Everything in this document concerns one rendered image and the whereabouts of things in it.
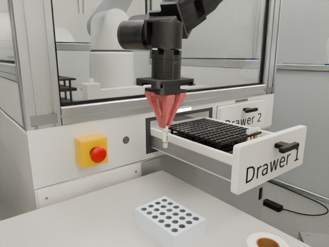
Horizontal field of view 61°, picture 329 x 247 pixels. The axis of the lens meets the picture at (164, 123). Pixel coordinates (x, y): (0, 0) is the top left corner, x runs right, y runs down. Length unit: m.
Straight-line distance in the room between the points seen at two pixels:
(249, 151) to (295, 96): 1.88
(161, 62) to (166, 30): 0.06
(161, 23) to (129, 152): 0.42
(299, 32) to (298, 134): 1.73
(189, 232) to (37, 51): 0.49
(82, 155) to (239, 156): 0.37
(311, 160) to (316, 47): 0.87
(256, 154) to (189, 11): 0.33
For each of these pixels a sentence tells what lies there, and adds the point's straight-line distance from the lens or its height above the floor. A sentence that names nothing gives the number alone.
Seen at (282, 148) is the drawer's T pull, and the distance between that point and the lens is 0.67.
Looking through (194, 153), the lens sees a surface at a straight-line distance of 0.71.
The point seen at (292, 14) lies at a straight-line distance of 2.52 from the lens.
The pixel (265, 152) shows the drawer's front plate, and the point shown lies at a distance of 0.68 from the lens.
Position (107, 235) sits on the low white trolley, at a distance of 0.61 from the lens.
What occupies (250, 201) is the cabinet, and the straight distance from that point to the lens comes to 1.40.
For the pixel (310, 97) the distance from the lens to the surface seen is 2.43.
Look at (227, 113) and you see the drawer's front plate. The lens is 1.06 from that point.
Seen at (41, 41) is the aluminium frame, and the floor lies 1.14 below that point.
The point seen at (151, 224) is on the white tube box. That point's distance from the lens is 0.58.
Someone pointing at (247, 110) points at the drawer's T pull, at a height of 0.91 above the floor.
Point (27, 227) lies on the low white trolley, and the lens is 0.69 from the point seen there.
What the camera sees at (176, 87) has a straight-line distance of 0.53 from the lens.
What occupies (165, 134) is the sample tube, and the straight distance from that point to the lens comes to 0.57.
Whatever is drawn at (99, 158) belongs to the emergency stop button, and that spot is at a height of 0.87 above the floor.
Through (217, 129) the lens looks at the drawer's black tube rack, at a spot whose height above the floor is 0.90.
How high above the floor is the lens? 1.11
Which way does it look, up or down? 14 degrees down
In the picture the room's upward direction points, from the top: straight up
